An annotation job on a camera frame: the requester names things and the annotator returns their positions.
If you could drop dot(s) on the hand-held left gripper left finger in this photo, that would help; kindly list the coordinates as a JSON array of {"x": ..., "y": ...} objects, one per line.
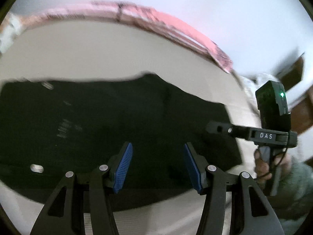
[{"x": 123, "y": 166}]

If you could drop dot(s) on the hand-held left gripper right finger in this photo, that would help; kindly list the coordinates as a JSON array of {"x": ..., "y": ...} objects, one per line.
[{"x": 192, "y": 169}]

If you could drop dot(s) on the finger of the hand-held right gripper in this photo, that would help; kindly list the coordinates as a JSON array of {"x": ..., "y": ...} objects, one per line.
[{"x": 220, "y": 128}]

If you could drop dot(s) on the black pants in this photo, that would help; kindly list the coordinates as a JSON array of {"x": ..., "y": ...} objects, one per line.
[{"x": 97, "y": 127}]

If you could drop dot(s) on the person's right forearm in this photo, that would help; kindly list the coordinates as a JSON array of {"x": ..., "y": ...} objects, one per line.
[{"x": 296, "y": 188}]

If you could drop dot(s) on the person's right hand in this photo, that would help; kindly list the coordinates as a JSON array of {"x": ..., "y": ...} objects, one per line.
[{"x": 261, "y": 169}]

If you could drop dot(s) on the brown wooden furniture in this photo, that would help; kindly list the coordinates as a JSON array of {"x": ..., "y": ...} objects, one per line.
[{"x": 303, "y": 112}]

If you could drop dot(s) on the white crumpled cloth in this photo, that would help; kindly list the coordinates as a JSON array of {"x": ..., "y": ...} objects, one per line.
[{"x": 248, "y": 88}]

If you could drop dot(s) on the pink striped tree-print pillow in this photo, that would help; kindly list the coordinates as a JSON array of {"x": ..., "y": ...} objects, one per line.
[{"x": 171, "y": 27}]

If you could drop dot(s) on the white floral pillow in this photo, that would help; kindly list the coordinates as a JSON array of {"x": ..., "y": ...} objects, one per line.
[{"x": 9, "y": 31}]

